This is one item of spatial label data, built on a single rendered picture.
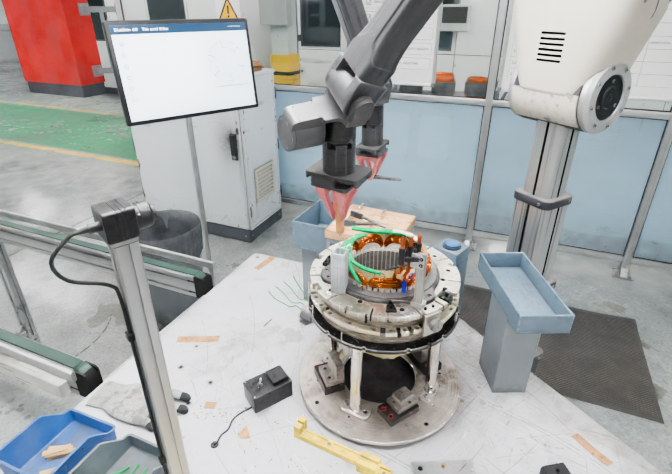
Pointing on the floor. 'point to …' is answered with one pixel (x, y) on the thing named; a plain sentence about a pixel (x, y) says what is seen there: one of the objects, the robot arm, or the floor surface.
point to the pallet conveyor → (183, 282)
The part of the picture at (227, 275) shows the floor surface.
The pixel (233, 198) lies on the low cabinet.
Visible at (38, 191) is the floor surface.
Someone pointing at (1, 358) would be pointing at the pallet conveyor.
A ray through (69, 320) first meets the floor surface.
